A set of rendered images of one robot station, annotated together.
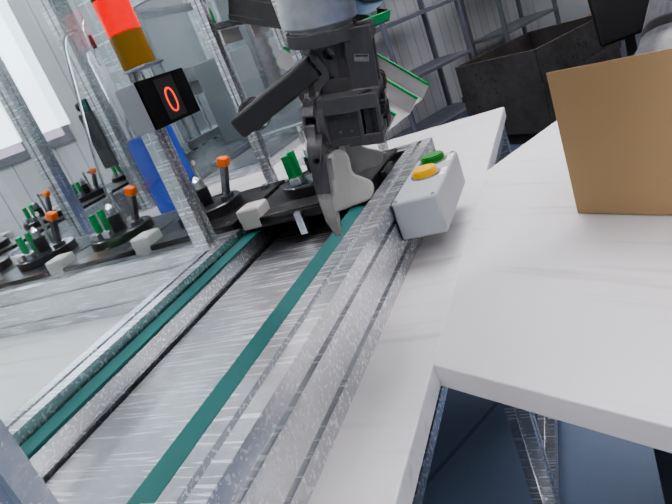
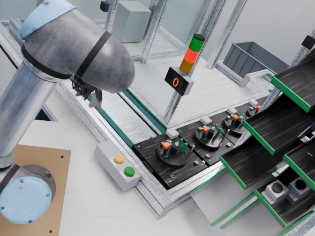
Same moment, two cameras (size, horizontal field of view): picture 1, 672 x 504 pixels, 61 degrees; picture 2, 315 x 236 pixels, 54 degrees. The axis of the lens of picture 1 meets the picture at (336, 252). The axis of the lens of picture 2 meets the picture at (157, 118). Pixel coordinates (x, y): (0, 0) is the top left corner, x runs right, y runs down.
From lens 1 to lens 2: 158 cm
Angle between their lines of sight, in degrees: 84
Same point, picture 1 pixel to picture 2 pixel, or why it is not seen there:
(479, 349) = (51, 127)
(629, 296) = not seen: hidden behind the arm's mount
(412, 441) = (47, 106)
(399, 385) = (62, 115)
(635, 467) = not seen: outside the picture
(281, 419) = (61, 85)
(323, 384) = (67, 98)
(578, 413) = not seen: hidden behind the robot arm
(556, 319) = (38, 137)
